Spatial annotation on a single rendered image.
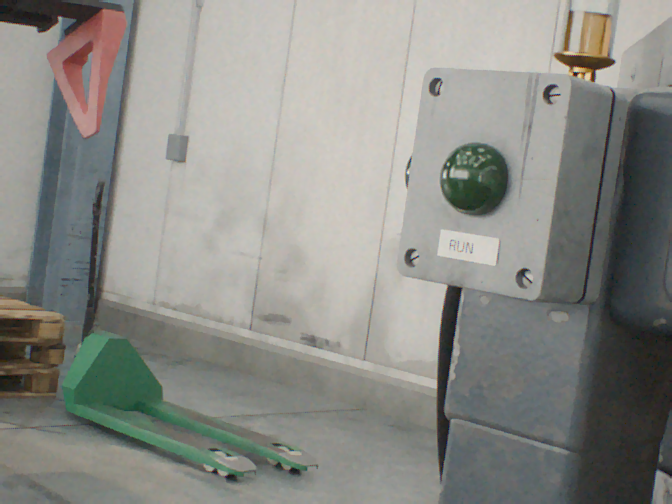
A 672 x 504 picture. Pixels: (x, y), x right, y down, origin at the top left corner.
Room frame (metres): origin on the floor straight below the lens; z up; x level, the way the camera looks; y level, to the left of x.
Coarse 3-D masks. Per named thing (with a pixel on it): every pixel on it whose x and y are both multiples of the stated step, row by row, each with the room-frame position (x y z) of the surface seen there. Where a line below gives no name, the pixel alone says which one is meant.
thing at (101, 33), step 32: (32, 0) 0.78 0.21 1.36; (64, 0) 0.79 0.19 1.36; (96, 0) 0.81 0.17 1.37; (64, 32) 0.84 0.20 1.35; (96, 32) 0.81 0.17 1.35; (64, 64) 0.84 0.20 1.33; (96, 64) 0.81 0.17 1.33; (64, 96) 0.83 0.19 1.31; (96, 96) 0.81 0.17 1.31; (96, 128) 0.80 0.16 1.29
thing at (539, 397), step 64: (640, 128) 0.53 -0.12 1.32; (640, 192) 0.52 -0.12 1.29; (640, 256) 0.52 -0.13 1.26; (512, 320) 0.55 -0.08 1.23; (576, 320) 0.53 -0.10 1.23; (640, 320) 0.52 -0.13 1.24; (448, 384) 0.57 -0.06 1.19; (512, 384) 0.55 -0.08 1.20; (576, 384) 0.53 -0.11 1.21; (640, 384) 0.56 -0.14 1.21; (448, 448) 0.57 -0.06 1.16; (512, 448) 0.54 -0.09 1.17; (576, 448) 0.53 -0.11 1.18; (640, 448) 0.56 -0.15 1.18
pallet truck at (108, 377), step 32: (96, 192) 6.36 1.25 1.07; (96, 224) 6.18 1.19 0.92; (96, 256) 6.18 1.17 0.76; (96, 352) 6.02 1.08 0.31; (128, 352) 6.14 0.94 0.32; (64, 384) 5.93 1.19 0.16; (96, 384) 5.97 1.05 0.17; (128, 384) 6.11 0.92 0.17; (160, 384) 6.26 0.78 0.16; (96, 416) 5.74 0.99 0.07; (128, 416) 5.73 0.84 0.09; (160, 416) 6.02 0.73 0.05; (192, 416) 5.94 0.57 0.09; (192, 448) 5.28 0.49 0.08; (224, 448) 5.35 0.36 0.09; (256, 448) 5.56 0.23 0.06; (288, 448) 5.64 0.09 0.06
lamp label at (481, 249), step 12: (444, 240) 0.52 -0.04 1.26; (456, 240) 0.52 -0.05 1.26; (468, 240) 0.51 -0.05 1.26; (480, 240) 0.51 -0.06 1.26; (492, 240) 0.51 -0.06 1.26; (444, 252) 0.52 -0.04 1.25; (456, 252) 0.52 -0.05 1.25; (468, 252) 0.51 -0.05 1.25; (480, 252) 0.51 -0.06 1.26; (492, 252) 0.51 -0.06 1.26; (492, 264) 0.50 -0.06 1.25
